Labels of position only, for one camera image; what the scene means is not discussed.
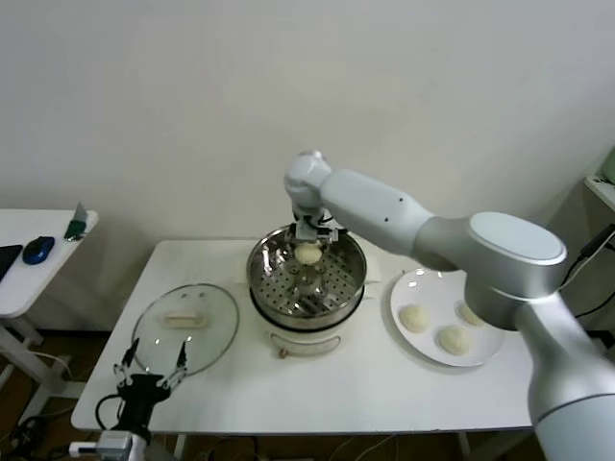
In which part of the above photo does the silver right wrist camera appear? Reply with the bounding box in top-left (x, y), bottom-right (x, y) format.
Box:
top-left (293, 216), bottom-right (320, 242)

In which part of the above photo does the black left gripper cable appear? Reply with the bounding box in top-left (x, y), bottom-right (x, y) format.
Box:
top-left (95, 393), bottom-right (127, 429)

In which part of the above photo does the glass lid with cream handle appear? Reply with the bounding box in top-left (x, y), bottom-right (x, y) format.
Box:
top-left (132, 282), bottom-right (240, 377)

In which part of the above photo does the white steamed baozi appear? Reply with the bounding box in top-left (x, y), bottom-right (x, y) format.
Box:
top-left (293, 242), bottom-right (322, 266)
top-left (435, 325), bottom-right (473, 356)
top-left (399, 304), bottom-right (431, 335)
top-left (458, 302), bottom-right (484, 328)

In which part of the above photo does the white floor cable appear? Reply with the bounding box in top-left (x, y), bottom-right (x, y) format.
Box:
top-left (28, 352), bottom-right (73, 383)

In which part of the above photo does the green handled scraper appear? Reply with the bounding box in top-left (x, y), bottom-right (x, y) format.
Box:
top-left (62, 203), bottom-right (88, 243)

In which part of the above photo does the mint green appliance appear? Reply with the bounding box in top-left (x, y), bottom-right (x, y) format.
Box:
top-left (600, 143), bottom-right (615, 184)

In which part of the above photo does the black tablet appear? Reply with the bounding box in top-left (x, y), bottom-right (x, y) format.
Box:
top-left (0, 245), bottom-right (24, 282)

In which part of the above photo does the white electric cooker pot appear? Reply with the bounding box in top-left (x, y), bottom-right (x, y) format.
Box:
top-left (233, 256), bottom-right (385, 359)

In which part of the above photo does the white round plate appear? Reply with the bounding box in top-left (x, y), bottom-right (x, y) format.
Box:
top-left (388, 267), bottom-right (506, 369)

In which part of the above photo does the white shelf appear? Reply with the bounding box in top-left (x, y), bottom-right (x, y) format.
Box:
top-left (582, 173), bottom-right (615, 212)

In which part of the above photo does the white side table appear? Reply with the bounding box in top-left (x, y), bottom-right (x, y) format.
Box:
top-left (0, 209), bottom-right (101, 414)

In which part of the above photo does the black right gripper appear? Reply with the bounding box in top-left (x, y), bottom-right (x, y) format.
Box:
top-left (317, 218), bottom-right (343, 245)

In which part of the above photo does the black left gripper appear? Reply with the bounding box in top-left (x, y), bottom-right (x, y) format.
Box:
top-left (112, 338), bottom-right (189, 431)

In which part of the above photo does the blue computer mouse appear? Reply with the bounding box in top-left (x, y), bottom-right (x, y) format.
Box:
top-left (21, 236), bottom-right (56, 266)

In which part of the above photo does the perforated steel steamer basket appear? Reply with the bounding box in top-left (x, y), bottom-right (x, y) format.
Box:
top-left (246, 223), bottom-right (367, 332)

